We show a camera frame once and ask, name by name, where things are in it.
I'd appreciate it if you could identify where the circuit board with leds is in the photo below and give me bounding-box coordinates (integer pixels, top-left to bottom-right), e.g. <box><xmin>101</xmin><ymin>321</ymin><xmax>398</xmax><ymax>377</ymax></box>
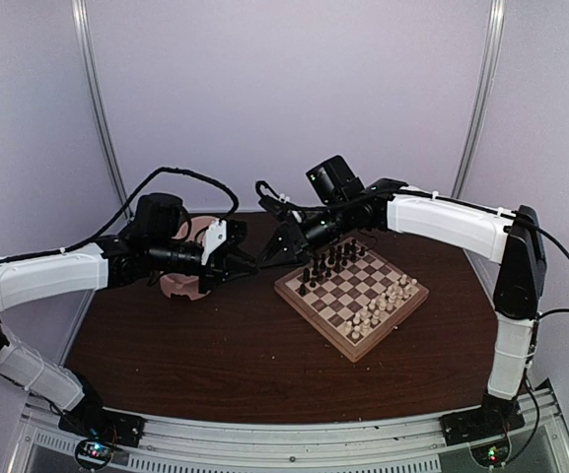
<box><xmin>74</xmin><ymin>439</ymin><xmax>114</xmax><ymax>468</ymax></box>
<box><xmin>470</xmin><ymin>439</ymin><xmax>511</xmax><ymax>468</ymax></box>

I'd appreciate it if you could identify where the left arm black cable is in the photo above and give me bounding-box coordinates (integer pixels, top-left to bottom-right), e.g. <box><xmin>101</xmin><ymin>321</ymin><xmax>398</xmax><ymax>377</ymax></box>
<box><xmin>66</xmin><ymin>166</ymin><xmax>241</xmax><ymax>252</ymax></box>

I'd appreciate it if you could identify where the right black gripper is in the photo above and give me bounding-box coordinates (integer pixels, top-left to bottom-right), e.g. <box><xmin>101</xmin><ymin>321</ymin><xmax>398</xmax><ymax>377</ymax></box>
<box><xmin>256</xmin><ymin>198</ymin><xmax>353</xmax><ymax>268</ymax></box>

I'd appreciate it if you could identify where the right circuit board with LEDs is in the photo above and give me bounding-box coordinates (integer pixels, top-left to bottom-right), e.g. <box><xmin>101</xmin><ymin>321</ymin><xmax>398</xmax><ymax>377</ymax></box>
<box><xmin>470</xmin><ymin>439</ymin><xmax>511</xmax><ymax>468</ymax></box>

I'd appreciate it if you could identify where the right aluminium frame post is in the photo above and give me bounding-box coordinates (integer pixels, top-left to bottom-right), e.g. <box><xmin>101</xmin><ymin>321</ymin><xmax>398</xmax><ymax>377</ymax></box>
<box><xmin>452</xmin><ymin>0</ymin><xmax>506</xmax><ymax>198</ymax></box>

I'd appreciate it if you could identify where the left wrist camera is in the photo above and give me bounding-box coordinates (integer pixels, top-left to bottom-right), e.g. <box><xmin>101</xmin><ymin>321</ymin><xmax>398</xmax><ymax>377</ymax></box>
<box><xmin>201</xmin><ymin>220</ymin><xmax>248</xmax><ymax>266</ymax></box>

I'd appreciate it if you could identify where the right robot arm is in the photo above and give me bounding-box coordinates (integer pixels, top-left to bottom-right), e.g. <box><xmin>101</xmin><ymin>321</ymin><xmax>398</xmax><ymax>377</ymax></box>
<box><xmin>255</xmin><ymin>156</ymin><xmax>546</xmax><ymax>436</ymax></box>

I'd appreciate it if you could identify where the pink double pet bowl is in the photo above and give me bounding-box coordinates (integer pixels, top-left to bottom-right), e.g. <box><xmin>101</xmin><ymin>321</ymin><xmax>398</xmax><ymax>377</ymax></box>
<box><xmin>160</xmin><ymin>216</ymin><xmax>216</xmax><ymax>301</ymax></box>

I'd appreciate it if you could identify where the aluminium frame post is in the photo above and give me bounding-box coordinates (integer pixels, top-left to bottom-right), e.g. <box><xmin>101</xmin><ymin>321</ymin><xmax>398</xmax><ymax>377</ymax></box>
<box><xmin>71</xmin><ymin>0</ymin><xmax>127</xmax><ymax>205</ymax></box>
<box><xmin>452</xmin><ymin>0</ymin><xmax>506</xmax><ymax>198</ymax></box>

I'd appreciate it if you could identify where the front aluminium rail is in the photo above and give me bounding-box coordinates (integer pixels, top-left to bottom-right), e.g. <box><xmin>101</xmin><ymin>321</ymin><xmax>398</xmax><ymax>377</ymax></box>
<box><xmin>2</xmin><ymin>390</ymin><xmax>569</xmax><ymax>472</ymax></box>

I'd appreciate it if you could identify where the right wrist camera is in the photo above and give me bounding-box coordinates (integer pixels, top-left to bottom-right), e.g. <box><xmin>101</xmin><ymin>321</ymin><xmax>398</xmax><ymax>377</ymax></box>
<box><xmin>258</xmin><ymin>195</ymin><xmax>304</xmax><ymax>223</ymax></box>

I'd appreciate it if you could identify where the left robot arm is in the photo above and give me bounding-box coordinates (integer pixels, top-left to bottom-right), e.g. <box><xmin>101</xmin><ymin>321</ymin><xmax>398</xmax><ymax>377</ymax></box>
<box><xmin>0</xmin><ymin>193</ymin><xmax>257</xmax><ymax>438</ymax></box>

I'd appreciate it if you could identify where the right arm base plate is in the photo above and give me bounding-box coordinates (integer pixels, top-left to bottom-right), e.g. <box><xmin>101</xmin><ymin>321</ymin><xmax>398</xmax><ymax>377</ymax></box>
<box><xmin>440</xmin><ymin>408</ymin><xmax>526</xmax><ymax>446</ymax></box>

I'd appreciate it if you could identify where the left aluminium frame post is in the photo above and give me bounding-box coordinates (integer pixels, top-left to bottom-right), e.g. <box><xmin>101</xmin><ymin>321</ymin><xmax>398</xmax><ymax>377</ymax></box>
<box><xmin>71</xmin><ymin>0</ymin><xmax>127</xmax><ymax>205</ymax></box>

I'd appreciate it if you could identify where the wooden chess board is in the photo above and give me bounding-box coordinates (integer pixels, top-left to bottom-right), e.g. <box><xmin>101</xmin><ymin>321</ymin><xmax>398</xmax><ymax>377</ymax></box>
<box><xmin>274</xmin><ymin>238</ymin><xmax>429</xmax><ymax>363</ymax></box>

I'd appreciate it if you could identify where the white chess pieces group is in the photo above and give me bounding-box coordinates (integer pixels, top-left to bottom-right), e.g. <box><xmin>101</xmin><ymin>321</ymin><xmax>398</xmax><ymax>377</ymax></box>
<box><xmin>342</xmin><ymin>275</ymin><xmax>420</xmax><ymax>344</ymax></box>

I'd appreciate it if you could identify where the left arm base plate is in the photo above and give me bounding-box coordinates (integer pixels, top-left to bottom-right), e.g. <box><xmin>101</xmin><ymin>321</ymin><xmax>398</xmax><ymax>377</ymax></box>
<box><xmin>58</xmin><ymin>409</ymin><xmax>146</xmax><ymax>447</ymax></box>

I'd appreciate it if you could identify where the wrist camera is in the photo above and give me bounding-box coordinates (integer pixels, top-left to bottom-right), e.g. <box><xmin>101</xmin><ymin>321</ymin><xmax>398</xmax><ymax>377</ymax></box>
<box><xmin>258</xmin><ymin>195</ymin><xmax>304</xmax><ymax>223</ymax></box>
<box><xmin>201</xmin><ymin>220</ymin><xmax>248</xmax><ymax>266</ymax></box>

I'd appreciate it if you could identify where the left circuit board with LEDs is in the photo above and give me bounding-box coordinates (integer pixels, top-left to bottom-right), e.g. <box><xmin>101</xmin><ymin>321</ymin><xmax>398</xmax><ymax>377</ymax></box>
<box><xmin>74</xmin><ymin>439</ymin><xmax>114</xmax><ymax>468</ymax></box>

